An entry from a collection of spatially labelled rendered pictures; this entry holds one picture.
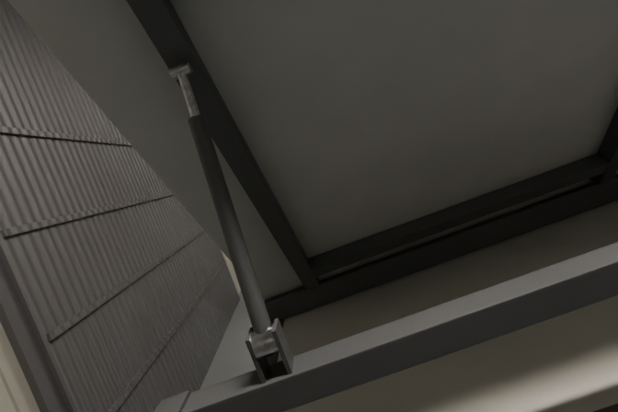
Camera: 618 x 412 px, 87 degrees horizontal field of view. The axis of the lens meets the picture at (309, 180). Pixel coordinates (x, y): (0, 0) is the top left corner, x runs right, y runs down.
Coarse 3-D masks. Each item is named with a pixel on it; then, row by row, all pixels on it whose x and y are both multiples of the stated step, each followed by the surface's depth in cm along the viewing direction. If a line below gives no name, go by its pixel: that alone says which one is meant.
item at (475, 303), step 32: (608, 256) 37; (512, 288) 38; (544, 288) 36; (576, 288) 36; (608, 288) 36; (416, 320) 38; (448, 320) 36; (480, 320) 36; (512, 320) 36; (544, 320) 36; (288, 352) 39; (320, 352) 39; (352, 352) 37; (384, 352) 36; (416, 352) 36; (448, 352) 36; (224, 384) 40; (256, 384) 38; (288, 384) 37; (320, 384) 37; (352, 384) 37
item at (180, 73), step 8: (184, 64) 43; (176, 72) 43; (184, 72) 44; (192, 72) 44; (184, 80) 43; (184, 88) 43; (184, 96) 43; (192, 96) 43; (192, 104) 43; (192, 112) 42
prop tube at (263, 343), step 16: (192, 128) 42; (208, 128) 43; (208, 144) 42; (208, 160) 41; (208, 176) 41; (224, 192) 41; (224, 208) 40; (224, 224) 40; (240, 240) 40; (240, 256) 39; (240, 272) 39; (240, 288) 39; (256, 288) 39; (256, 304) 38; (256, 320) 38; (256, 336) 38; (272, 336) 37; (256, 352) 37; (272, 352) 37
